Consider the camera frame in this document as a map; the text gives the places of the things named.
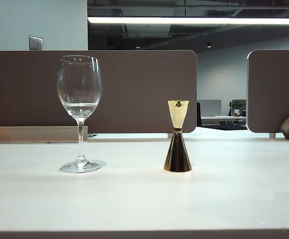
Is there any gold double jigger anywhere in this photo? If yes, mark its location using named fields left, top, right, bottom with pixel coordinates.
left=163, top=100, right=193, bottom=172

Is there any clear wine glass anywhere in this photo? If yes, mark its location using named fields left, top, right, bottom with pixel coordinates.
left=57, top=55, right=102, bottom=174

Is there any wide brown desk partition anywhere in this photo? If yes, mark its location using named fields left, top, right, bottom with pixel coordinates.
left=0, top=50, right=198, bottom=134

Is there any grey office partition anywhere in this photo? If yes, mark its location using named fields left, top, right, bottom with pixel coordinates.
left=197, top=100, right=222, bottom=117

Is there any white office desk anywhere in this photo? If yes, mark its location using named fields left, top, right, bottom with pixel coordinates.
left=200, top=116, right=247, bottom=126

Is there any green potted plant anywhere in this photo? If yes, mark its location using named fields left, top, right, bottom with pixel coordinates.
left=229, top=100, right=245, bottom=117

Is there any metal wall switch plate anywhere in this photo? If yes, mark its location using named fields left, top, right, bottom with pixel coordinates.
left=28, top=35, right=43, bottom=51

